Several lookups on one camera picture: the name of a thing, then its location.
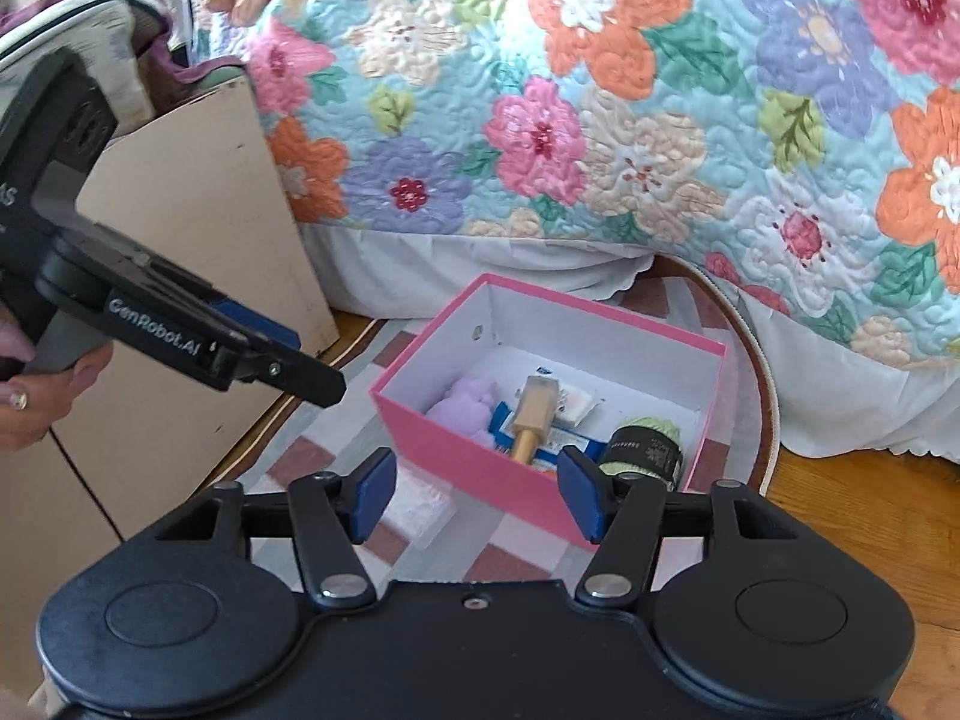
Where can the white tissue pack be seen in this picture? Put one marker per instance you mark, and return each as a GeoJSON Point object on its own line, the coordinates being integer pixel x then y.
{"type": "Point", "coordinates": [573, 406]}

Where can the person's left hand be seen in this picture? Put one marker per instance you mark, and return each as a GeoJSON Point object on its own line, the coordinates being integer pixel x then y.
{"type": "Point", "coordinates": [33, 403]}

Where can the green yarn black label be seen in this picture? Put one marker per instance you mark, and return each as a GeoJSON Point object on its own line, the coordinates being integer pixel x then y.
{"type": "Point", "coordinates": [648, 446]}

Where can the foundation bottle gold cap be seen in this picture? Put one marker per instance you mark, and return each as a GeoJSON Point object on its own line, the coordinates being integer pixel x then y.
{"type": "Point", "coordinates": [533, 416]}

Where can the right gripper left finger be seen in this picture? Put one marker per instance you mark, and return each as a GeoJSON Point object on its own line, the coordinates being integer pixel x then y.
{"type": "Point", "coordinates": [331, 515]}

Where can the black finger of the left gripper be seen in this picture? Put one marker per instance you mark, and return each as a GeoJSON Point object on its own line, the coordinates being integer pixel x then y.
{"type": "Point", "coordinates": [295, 374]}

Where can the clear cotton swab box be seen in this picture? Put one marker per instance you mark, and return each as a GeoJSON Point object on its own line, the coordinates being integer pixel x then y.
{"type": "Point", "coordinates": [420, 507]}

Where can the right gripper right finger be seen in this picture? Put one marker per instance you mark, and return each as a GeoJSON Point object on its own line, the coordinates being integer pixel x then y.
{"type": "Point", "coordinates": [622, 515]}

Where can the floral quilt bedspread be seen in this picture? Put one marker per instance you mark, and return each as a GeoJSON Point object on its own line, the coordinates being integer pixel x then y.
{"type": "Point", "coordinates": [802, 152]}

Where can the white bed skirt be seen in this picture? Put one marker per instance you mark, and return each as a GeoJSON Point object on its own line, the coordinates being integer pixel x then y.
{"type": "Point", "coordinates": [831, 399]}

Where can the blue packet in box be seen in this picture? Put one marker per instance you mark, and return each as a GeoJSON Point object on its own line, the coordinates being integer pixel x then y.
{"type": "Point", "coordinates": [546, 453]}

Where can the purple plush toy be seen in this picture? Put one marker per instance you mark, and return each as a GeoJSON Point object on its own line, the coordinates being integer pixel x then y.
{"type": "Point", "coordinates": [467, 408]}

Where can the pink storage box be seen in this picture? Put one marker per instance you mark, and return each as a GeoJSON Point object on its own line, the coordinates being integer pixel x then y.
{"type": "Point", "coordinates": [508, 330]}

